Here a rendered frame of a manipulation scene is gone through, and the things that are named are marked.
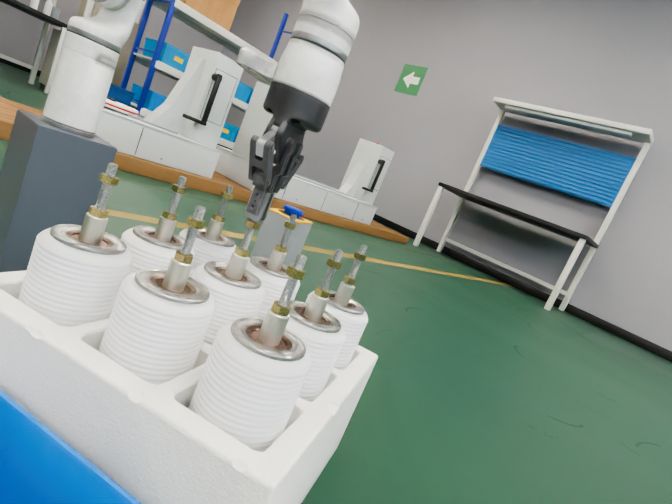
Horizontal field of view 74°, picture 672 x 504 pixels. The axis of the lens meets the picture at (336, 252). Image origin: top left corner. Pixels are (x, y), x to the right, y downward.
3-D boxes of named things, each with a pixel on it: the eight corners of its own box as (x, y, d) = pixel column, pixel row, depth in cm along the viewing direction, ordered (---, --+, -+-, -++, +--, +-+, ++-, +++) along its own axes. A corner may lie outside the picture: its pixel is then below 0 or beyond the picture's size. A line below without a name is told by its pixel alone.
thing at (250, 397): (235, 550, 41) (308, 381, 38) (139, 510, 41) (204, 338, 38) (259, 481, 51) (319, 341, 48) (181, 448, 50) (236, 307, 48)
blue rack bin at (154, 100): (127, 100, 523) (132, 82, 519) (157, 111, 553) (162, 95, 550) (146, 109, 494) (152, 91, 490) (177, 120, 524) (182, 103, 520)
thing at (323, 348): (238, 408, 62) (285, 293, 59) (301, 438, 61) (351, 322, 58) (210, 447, 53) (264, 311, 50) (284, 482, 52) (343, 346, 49)
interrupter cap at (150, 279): (138, 267, 48) (140, 261, 48) (207, 286, 51) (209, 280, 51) (128, 293, 41) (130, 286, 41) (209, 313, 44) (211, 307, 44)
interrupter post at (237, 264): (219, 274, 56) (228, 250, 56) (231, 273, 59) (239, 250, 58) (233, 282, 56) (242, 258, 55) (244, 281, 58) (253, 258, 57)
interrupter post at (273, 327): (276, 352, 42) (289, 321, 41) (252, 342, 42) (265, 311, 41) (281, 343, 44) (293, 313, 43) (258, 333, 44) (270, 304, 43)
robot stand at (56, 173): (-22, 250, 91) (17, 108, 86) (54, 257, 102) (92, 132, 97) (-6, 279, 82) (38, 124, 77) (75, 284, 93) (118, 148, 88)
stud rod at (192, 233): (172, 271, 46) (196, 204, 45) (182, 274, 46) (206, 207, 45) (172, 275, 45) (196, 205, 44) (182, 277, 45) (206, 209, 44)
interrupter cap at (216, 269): (190, 266, 55) (192, 260, 55) (229, 265, 62) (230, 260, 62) (235, 293, 52) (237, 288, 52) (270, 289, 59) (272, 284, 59)
